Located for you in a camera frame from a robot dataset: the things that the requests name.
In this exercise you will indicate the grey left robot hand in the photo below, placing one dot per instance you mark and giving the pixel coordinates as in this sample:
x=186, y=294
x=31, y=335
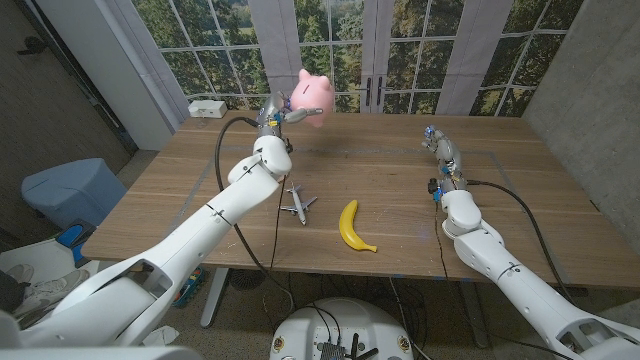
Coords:
x=275, y=112

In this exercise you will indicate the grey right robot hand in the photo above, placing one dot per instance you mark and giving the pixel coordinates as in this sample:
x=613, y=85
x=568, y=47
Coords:
x=447, y=152

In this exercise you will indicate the pink plastic piggy bank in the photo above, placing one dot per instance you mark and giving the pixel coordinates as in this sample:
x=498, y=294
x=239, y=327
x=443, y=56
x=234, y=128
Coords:
x=314, y=92

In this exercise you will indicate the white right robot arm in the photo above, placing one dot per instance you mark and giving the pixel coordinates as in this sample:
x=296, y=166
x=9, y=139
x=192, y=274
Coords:
x=500, y=270

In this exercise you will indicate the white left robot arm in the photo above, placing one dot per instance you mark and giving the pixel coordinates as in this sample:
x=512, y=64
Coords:
x=200, y=235

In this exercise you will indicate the grey toy plane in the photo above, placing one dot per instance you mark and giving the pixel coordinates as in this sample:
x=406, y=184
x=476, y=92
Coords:
x=298, y=205

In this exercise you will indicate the yellow banana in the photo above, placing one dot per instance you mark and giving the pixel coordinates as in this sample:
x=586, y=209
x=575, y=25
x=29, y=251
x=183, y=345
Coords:
x=348, y=225

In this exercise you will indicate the teal toy box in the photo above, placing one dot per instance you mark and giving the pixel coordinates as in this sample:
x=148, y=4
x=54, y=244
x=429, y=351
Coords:
x=192, y=290

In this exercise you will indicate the white rectangular box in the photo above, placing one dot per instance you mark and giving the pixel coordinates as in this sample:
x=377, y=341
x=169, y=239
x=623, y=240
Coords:
x=207, y=108

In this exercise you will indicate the printed window backdrop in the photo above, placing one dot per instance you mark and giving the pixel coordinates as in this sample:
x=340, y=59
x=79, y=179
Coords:
x=425, y=50

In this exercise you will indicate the dark round floor fan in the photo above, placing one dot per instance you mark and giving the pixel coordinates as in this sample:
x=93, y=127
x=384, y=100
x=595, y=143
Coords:
x=245, y=280

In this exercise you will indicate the grey table leg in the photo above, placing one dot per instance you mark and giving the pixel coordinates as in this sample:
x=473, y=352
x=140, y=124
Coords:
x=477, y=330

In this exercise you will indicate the white table leg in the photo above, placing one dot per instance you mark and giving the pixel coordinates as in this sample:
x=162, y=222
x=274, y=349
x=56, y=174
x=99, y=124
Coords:
x=215, y=300

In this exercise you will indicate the black antenna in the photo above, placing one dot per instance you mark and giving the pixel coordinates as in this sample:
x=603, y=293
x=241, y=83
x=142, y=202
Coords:
x=354, y=345

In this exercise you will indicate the white robot torso base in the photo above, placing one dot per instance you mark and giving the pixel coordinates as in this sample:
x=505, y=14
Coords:
x=310, y=325

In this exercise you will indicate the grey computer board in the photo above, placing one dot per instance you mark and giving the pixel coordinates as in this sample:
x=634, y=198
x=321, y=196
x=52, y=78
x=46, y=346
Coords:
x=332, y=351

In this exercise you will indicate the blue plastic object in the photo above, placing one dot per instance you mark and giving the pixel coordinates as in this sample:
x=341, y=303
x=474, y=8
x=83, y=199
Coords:
x=70, y=235

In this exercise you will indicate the white crumpled tissue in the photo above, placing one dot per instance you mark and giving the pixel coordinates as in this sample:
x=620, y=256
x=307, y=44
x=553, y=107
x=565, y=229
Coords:
x=161, y=336

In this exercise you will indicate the white floor platform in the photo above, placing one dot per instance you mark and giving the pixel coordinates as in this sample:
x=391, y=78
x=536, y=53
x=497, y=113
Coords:
x=45, y=255

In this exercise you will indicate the white sneaker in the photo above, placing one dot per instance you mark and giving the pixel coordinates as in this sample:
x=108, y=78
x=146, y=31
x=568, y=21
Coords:
x=20, y=272
x=50, y=290

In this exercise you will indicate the white robot body edge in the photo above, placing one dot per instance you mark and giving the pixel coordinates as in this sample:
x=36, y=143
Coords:
x=100, y=354

